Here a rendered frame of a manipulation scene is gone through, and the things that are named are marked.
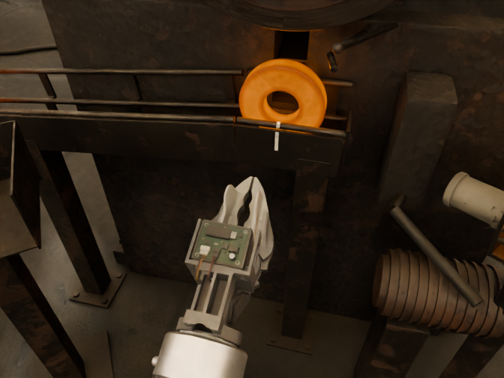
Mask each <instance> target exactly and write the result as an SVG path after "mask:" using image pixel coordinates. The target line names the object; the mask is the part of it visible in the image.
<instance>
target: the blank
mask: <svg viewBox="0 0 504 378"><path fill-rule="evenodd" d="M276 91H283V92H288V93H290V94H291V95H292V96H294V97H295V99H296V100H297V101H298V105H299V109H298V110H297V111H296V112H294V113H292V114H289V115H283V114H280V113H277V112H275V111H274V110H273V109H272V108H271V107H270V106H269V105H268V102H267V95H269V94H270V93H272V92H276ZM326 105H327V95H326V90H325V87H324V85H323V83H322V81H321V80H320V78H319V77H318V76H317V75H316V74H315V73H314V72H313V71H312V70H311V69H310V68H309V67H307V66H305V65H304V64H302V63H299V62H297V61H293V60H289V59H274V60H270V61H266V62H264V63H262V64H260V65H258V66H257V67H255V68H254V69H253V70H252V71H251V72H250V73H249V75H248V76H247V78H246V80H245V81H244V84H243V86H242V87H241V91H240V94H239V107H240V110H241V114H242V116H243V117H245V118H250V119H261V120H267V121H273V122H283V123H289V124H295V125H306V126H311V127H318V128H319V127H320V125H321V124H322V122H323V119H324V116H325V112H326Z"/></svg>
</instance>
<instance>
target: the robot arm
mask: <svg viewBox="0 0 504 378"><path fill-rule="evenodd" d="M250 196H252V200H251V202H250V204H249V208H250V216H249V218H248V219H247V221H246V222H245V223H244V226H239V216H240V214H241V213H242V212H243V211H244V210H245V201H246V199H247V198H248V197H250ZM197 233H198V235H197ZM195 241H196V243H195ZM194 243H195V245H194ZM192 250H193V252H192ZM273 250H274V237H273V233H272V227H271V224H270V220H269V210H268V206H267V202H266V196H265V193H264V190H263V187H262V185H261V184H260V182H259V180H258V178H257V177H252V176H250V177H249V178H247V179H245V180H244V181H243V182H242V183H241V184H239V185H238V186H237V187H236V188H234V187H233V186H232V185H231V184H229V185H228V186H227V187H226V190H225V193H224V197H223V205H222V206H221V208H220V211H219V214H218V215H217V216H216V217H214V218H213V219H212V220H205V219H204V220H203V221H202V219H199V220H198V222H197V225H196V229H195V231H194V234H193V238H192V240H191V243H190V247H189V250H188V252H187V256H186V259H185V261H184V262H185V264H186V266H187V267H188V268H189V270H190V272H191V274H192V275H193V277H194V279H195V281H196V283H197V284H198V286H197V288H196V293H195V296H194V299H193V303H192V305H191V309H187V310H186V312H185V315H184V317H180V318H179V320H178V325H177V327H176V331H169V332H167V333H166V334H165V337H164V339H163V343H162V346H161V348H160V353H159V356H155V357H154V358H153V359H152V361H151V364H152V365H153V366H155V368H154V371H153V375H152V378H243V376H244V372H245V366H246V362H247V359H248V355H247V353H246V352H245V351H244V350H242V349H239V348H240V346H241V342H242V336H243V334H242V333H241V332H239V331H236V330H235V329H233V328H230V327H228V326H227V325H228V324H229V325H233V324H234V323H235V321H236V320H237V319H238V317H239V315H240V314H241V312H242V311H243V310H244V309H245V307H246V305H247V304H248V302H249V301H250V298H251V293H253V292H254V290H255V289H256V288H258V287H259V286H260V283H259V281H258V279H259V277H260V275H261V272H268V267H269V262H270V260H271V258H272V254H273Z"/></svg>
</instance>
